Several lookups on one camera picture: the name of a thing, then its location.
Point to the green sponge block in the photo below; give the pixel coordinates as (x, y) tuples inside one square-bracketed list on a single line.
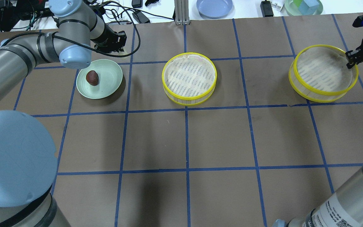
[(299, 3)]

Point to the blue plate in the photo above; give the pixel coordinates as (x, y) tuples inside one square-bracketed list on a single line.
[(214, 9)]

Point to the brown bun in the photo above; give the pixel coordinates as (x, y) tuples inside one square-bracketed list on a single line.
[(92, 78)]

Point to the yellow steamer basket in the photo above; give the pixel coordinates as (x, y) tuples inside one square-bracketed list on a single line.
[(319, 73), (189, 79)]

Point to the aluminium frame post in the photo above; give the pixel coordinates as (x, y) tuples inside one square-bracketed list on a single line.
[(181, 12)]

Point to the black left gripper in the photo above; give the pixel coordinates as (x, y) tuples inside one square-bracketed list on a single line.
[(107, 40)]

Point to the pale green plate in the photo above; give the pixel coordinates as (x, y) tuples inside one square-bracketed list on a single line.
[(110, 79)]

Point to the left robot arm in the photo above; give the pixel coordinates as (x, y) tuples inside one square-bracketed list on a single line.
[(81, 32)]

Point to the black power adapter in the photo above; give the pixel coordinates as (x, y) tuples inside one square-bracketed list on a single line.
[(266, 9)]

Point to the blue sponge block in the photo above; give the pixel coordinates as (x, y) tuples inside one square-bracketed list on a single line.
[(311, 3)]

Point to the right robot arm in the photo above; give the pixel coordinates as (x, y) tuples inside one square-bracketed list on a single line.
[(344, 208)]

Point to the green glass bowl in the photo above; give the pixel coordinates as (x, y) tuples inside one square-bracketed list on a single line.
[(292, 10)]

